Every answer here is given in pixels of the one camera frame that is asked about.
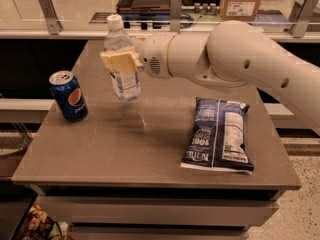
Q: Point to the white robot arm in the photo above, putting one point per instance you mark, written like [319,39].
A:
[233,55]

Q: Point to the right metal bracket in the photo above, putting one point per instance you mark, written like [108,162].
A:
[305,17]

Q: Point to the metal bracket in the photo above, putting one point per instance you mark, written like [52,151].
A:
[175,15]
[53,23]
[305,17]

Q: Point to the upper drawer front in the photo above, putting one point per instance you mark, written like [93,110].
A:
[180,212]

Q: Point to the middle metal bracket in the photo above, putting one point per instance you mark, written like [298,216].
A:
[175,15]

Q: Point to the left metal bracket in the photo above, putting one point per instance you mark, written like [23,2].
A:
[53,23]

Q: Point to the brown cardboard box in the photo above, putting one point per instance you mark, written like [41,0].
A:
[243,10]

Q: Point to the snack bag in bin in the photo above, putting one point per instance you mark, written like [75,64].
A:
[40,226]

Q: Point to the clear plastic water bottle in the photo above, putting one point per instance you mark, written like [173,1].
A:
[125,86]

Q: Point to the blue pepsi can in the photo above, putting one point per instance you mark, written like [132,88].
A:
[66,90]

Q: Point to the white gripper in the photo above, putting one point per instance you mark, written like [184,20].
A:
[154,54]

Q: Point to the blue chip bag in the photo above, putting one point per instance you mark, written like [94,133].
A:
[217,142]

